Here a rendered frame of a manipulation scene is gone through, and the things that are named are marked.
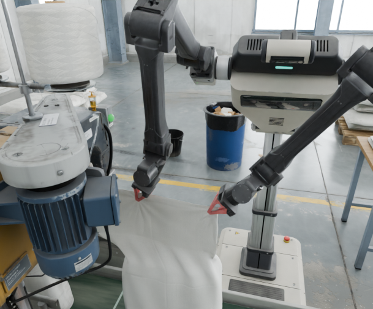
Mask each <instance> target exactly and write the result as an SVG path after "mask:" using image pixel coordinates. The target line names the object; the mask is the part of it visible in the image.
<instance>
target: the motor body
mask: <svg viewBox="0 0 373 309"><path fill-rule="evenodd" d="M86 181H87V178H86V173H85V171H84V172H82V173H81V174H80V175H78V177H77V178H76V179H75V180H74V181H73V182H72V183H70V184H68V185H67V186H65V187H62V188H59V189H56V190H53V191H46V192H34V191H29V190H27V189H24V188H16V187H15V191H16V194H17V200H18V203H19V206H20V210H21V213H22V215H23V219H24V223H25V225H26V228H27V231H28V234H29V238H30V241H31V243H32V245H33V248H32V250H33V251H34V253H35V256H36V259H37V262H38V264H39V267H40V269H41V271H43V273H44V274H46V275H47V276H49V277H52V278H55V279H58V280H65V279H69V278H73V277H76V276H79V275H81V274H82V273H85V272H86V271H87V270H89V269H90V268H91V267H92V266H93V264H94V263H95V261H96V259H97V258H98V256H99V251H100V246H99V238H98V235H99V234H100V233H99V232H97V228H96V227H88V225H87V223H85V221H84V217H83V211H82V208H81V202H80V199H81V195H82V194H83V191H84V185H85V184H86Z"/></svg>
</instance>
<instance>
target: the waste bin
mask: <svg viewBox="0 0 373 309"><path fill-rule="evenodd" d="M219 106H220V108H221V109H222V108H224V107H225V108H231V109H232V110H233V112H236V113H239V115H216V114H213V113H214V112H215V109H216V108H218V107H219ZM203 111H204V112H205V120H206V162H207V165H208V166H210V168H212V169H215V170H219V171H231V170H235V169H237V168H239V167H240V166H241V163H242V157H243V145H244V134H245V128H246V121H247V118H246V117H245V116H244V115H243V114H240V113H241V112H239V111H238V110H237V109H236V108H234V106H233V104H232V101H218V102H212V103H209V104H207V105H205V106H204V108H203Z"/></svg>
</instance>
